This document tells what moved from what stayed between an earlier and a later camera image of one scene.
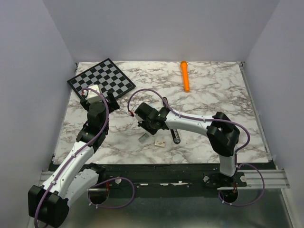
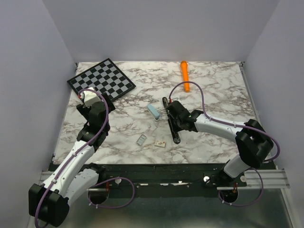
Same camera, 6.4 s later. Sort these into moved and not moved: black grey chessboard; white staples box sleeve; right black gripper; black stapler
Moved: right black gripper
Not moved: black stapler; black grey chessboard; white staples box sleeve
